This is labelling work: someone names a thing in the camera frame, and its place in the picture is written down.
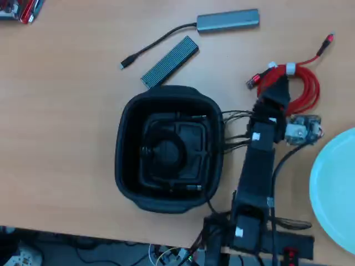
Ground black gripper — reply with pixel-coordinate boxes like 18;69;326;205
250;80;291;144

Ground red braided charging cable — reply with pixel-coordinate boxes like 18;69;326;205
245;32;336;117

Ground black braided charging cable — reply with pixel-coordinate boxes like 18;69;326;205
138;111;209;193

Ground black clamp with red buttons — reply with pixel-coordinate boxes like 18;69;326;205
282;247;300;266

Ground printed small box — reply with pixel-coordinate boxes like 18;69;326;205
0;0;21;21

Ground white power strip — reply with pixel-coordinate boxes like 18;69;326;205
0;243;43;266

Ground thin black wire bundle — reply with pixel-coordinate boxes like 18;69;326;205
221;109;255;154

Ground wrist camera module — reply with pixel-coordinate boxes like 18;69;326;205
285;114;325;146

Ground black camera cable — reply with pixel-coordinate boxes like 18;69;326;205
270;143;306;266

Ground grey USB hub with cable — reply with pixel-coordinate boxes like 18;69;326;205
119;8;261;70

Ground ribbed grey SSD enclosure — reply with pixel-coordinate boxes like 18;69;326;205
140;35;200;89

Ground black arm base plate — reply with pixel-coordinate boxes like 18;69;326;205
204;216;315;261

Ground black camera case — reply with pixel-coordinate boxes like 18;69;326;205
114;85;225;214

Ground circuit board with wires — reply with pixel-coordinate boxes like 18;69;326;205
149;243;206;266

